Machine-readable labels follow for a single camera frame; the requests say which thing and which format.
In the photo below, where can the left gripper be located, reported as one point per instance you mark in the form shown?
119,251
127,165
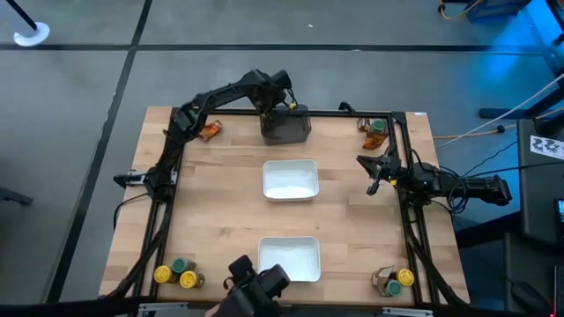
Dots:
272,103

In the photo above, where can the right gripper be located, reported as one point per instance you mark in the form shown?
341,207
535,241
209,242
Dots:
393,169

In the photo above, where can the green-lid spice jar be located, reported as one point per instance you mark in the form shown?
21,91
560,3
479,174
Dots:
180,265
393,288
377,127

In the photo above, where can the yellow-lid spice jar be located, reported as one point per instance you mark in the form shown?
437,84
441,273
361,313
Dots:
405,277
188,279
163,274

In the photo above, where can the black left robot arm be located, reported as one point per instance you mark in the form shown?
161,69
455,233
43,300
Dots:
211,98

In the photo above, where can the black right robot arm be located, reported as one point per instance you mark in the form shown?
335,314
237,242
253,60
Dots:
480,189

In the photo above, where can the grey plastic bin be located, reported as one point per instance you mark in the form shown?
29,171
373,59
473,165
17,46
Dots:
293,132

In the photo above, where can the white plastic bin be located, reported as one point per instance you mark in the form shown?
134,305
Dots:
297,260
291,180

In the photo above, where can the black cabinet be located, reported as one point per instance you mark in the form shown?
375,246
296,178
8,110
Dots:
539,198

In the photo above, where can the white paper with black marks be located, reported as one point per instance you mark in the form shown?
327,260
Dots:
546,147

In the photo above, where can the blue container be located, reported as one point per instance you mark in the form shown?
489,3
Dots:
493,9

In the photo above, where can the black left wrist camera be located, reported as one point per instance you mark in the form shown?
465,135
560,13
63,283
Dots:
282,79

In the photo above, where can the black aluminium frame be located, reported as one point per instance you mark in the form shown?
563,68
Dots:
343,113

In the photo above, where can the stanchion post with round base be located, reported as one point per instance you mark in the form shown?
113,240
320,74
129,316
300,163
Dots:
31,36

